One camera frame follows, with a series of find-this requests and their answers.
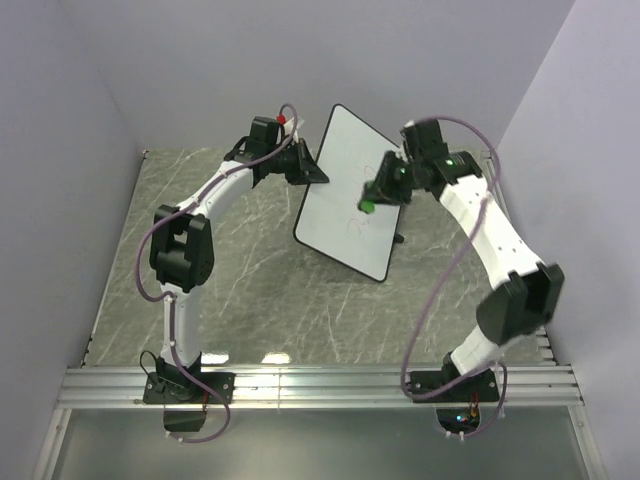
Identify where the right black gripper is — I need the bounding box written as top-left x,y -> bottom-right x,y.
362,150 -> 422,207

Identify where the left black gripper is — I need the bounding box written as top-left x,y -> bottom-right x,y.
267,139 -> 328,186

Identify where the green whiteboard eraser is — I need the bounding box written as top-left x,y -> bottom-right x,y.
357,200 -> 376,215

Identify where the white whiteboard black frame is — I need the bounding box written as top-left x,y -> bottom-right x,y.
293,104 -> 400,282

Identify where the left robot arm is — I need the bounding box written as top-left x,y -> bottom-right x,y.
147,114 -> 329,402

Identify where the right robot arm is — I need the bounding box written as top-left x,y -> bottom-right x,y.
358,151 -> 564,400

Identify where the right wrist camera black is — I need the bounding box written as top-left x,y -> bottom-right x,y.
400,119 -> 449,163

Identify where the aluminium front rail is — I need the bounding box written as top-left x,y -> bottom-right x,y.
56,365 -> 584,410

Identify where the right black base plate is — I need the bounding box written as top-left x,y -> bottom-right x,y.
407,370 -> 500,404

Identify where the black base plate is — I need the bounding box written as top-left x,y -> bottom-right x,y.
142,372 -> 236,405
407,370 -> 500,404

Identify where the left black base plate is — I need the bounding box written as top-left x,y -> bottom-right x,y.
142,372 -> 236,405

